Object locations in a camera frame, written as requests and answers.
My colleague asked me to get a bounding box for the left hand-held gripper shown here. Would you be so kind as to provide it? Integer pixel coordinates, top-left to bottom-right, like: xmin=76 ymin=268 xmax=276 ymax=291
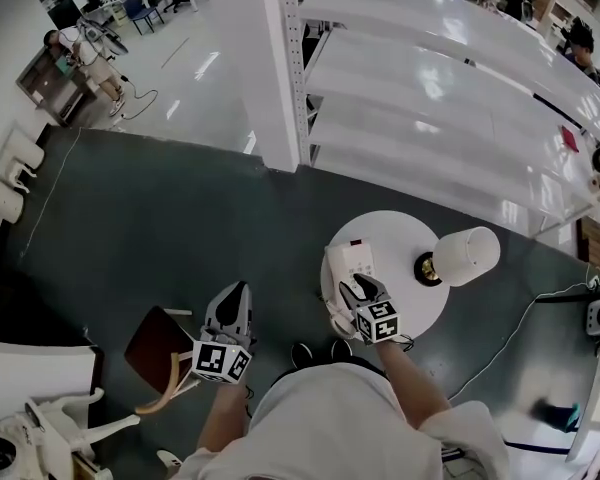
xmin=191 ymin=281 xmax=257 ymax=386

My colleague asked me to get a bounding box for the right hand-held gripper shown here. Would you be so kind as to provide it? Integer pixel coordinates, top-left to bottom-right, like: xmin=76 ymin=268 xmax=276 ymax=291
xmin=338 ymin=273 xmax=402 ymax=345

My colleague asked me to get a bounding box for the white telephone base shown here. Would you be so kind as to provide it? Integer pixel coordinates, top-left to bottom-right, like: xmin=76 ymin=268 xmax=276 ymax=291
xmin=327 ymin=237 xmax=377 ymax=292

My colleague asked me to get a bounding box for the person's right forearm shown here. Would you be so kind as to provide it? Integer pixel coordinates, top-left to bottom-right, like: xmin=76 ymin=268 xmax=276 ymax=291
xmin=377 ymin=338 xmax=452 ymax=433

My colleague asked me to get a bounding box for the person's left forearm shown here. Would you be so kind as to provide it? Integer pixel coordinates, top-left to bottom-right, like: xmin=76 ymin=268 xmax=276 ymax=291
xmin=196 ymin=380 xmax=254 ymax=455

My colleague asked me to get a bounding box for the round white side table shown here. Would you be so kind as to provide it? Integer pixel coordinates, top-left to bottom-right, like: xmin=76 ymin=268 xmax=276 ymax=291
xmin=319 ymin=210 xmax=452 ymax=342

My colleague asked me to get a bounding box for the person's black shoe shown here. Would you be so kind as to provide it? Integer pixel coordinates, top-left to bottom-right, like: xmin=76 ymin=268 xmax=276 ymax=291
xmin=290 ymin=342 xmax=314 ymax=370
xmin=329 ymin=338 xmax=354 ymax=364

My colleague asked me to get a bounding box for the brown wooden chair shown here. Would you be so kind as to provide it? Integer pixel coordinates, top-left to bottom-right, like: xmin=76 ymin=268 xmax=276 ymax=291
xmin=123 ymin=305 xmax=202 ymax=417

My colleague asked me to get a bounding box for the white shade table lamp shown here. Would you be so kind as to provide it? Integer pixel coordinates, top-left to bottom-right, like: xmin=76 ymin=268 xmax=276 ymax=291
xmin=411 ymin=225 xmax=502 ymax=288

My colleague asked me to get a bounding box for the dark green carpet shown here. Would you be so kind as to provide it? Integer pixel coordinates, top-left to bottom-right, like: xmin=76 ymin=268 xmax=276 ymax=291
xmin=0 ymin=126 xmax=600 ymax=480

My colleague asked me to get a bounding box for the person's white shirt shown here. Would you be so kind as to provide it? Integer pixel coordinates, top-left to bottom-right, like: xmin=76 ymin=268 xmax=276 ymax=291
xmin=172 ymin=361 xmax=511 ymax=480

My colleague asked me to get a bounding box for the white metal shelving unit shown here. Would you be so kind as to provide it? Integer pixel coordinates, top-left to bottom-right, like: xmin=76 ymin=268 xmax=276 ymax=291
xmin=273 ymin=0 xmax=600 ymax=242

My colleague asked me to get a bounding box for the white carved chair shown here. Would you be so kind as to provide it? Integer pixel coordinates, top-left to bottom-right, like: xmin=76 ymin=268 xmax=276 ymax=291
xmin=23 ymin=386 xmax=142 ymax=469

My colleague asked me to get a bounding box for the small white grey device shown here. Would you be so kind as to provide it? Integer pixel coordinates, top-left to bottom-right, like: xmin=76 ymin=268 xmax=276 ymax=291
xmin=584 ymin=298 xmax=600 ymax=338

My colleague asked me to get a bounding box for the white cylindrical stool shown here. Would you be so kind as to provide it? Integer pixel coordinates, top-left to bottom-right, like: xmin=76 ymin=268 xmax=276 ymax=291
xmin=0 ymin=177 xmax=27 ymax=224
xmin=2 ymin=130 xmax=47 ymax=172

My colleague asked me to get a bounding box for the red flat item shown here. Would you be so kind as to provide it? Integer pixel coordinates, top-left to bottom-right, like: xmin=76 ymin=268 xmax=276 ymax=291
xmin=557 ymin=124 xmax=582 ymax=155

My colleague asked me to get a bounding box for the brown wooden cabinet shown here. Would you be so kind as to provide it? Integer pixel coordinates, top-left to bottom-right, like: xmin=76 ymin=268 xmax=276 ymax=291
xmin=14 ymin=47 xmax=100 ymax=128

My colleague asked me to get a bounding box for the standing floor fan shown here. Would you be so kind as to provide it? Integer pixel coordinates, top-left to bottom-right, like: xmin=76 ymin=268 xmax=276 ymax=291
xmin=75 ymin=15 xmax=132 ymax=64

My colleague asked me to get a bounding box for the blue office chair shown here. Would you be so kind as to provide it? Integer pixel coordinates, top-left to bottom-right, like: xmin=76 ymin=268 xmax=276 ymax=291
xmin=121 ymin=0 xmax=165 ymax=36

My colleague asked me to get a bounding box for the white power cable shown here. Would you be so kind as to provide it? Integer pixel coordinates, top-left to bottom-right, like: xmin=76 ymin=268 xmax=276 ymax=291
xmin=445 ymin=263 xmax=600 ymax=402

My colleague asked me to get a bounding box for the thin white floor cable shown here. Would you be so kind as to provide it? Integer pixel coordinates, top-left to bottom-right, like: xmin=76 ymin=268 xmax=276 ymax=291
xmin=18 ymin=126 xmax=83 ymax=260

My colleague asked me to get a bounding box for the black floor cable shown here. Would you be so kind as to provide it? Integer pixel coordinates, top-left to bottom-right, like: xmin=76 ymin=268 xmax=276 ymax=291
xmin=501 ymin=436 xmax=572 ymax=455

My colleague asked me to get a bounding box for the white round camera device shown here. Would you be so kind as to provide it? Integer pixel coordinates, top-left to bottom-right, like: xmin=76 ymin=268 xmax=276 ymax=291
xmin=0 ymin=417 xmax=36 ymax=480

